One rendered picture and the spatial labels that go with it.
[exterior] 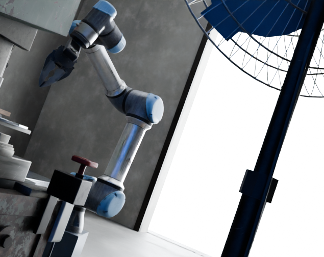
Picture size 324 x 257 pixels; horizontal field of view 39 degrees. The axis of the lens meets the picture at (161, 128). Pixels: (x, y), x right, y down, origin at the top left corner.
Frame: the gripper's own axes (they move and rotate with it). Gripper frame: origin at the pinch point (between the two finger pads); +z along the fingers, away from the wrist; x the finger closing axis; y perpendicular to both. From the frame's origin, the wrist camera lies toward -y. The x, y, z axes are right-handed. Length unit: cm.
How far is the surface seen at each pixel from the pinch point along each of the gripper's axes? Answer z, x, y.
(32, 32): -6.7, 13.2, -18.0
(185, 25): -238, -134, 412
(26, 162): 22.3, -7.4, -25.8
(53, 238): 35.1, -29.4, -17.6
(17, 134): 11, -73, 516
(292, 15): -27, -16, -86
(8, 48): 1.2, 15.0, -18.6
